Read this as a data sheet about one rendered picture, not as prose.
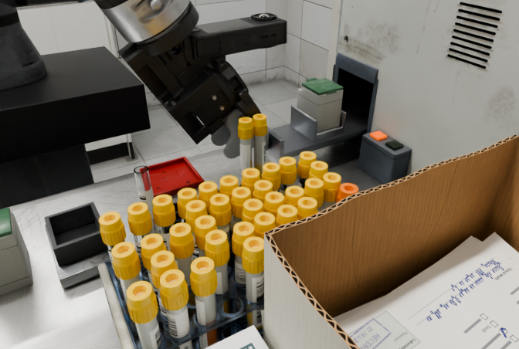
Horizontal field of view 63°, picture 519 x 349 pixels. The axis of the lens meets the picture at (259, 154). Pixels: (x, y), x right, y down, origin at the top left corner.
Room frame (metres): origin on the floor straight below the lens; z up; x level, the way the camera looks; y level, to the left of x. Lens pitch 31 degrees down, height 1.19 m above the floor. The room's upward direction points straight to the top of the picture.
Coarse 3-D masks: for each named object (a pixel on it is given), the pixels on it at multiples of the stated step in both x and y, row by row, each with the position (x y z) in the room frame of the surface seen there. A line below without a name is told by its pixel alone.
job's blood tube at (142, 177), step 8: (136, 168) 0.32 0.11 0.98; (144, 168) 0.32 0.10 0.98; (136, 176) 0.31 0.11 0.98; (144, 176) 0.31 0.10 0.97; (136, 184) 0.31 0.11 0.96; (144, 184) 0.31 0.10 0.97; (144, 192) 0.31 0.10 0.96; (152, 192) 0.32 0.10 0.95; (144, 200) 0.31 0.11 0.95; (152, 200) 0.31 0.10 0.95; (152, 208) 0.31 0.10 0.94; (152, 216) 0.31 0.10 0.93; (152, 224) 0.31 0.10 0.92; (152, 232) 0.31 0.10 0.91
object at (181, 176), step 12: (156, 168) 0.47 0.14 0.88; (168, 168) 0.47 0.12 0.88; (180, 168) 0.47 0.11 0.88; (192, 168) 0.46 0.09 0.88; (156, 180) 0.45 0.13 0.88; (168, 180) 0.45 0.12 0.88; (180, 180) 0.45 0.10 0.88; (192, 180) 0.45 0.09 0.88; (156, 192) 0.42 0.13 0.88; (168, 192) 0.41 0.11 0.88
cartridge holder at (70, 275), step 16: (80, 208) 0.35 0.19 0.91; (96, 208) 0.35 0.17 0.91; (48, 224) 0.32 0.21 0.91; (64, 224) 0.34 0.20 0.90; (80, 224) 0.34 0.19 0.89; (96, 224) 0.35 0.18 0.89; (64, 240) 0.32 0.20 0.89; (80, 240) 0.30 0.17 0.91; (96, 240) 0.30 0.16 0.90; (64, 256) 0.29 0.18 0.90; (80, 256) 0.30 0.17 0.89; (96, 256) 0.30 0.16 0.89; (64, 272) 0.28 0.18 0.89; (80, 272) 0.28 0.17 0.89; (96, 272) 0.29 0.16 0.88
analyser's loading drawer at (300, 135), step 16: (352, 112) 0.57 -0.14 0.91; (368, 112) 0.57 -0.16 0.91; (272, 128) 0.52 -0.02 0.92; (288, 128) 0.52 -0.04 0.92; (304, 128) 0.50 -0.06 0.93; (336, 128) 0.50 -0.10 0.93; (352, 128) 0.52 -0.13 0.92; (272, 144) 0.46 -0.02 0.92; (288, 144) 0.47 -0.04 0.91; (304, 144) 0.47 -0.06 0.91; (320, 144) 0.48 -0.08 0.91; (272, 160) 0.46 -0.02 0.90
